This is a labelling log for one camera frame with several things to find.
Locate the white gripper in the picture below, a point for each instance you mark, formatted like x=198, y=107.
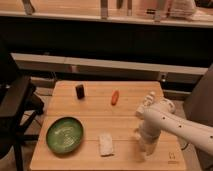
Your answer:
x=151, y=146

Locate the white ceramic cup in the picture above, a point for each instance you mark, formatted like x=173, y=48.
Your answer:
x=142, y=144

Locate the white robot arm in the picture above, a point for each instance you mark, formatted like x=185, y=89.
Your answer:
x=159, y=116

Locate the green ceramic plate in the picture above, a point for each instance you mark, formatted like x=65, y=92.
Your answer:
x=64, y=135

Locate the black eraser block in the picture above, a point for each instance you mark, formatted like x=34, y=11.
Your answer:
x=80, y=91

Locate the white plastic bottle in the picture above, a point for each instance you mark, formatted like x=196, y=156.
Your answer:
x=148, y=100

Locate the white rectangular sponge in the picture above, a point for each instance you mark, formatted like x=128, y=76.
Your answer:
x=106, y=144

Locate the orange toy carrot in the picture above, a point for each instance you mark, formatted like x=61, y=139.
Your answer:
x=115, y=97

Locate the black chair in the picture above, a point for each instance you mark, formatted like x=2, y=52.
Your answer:
x=19, y=105

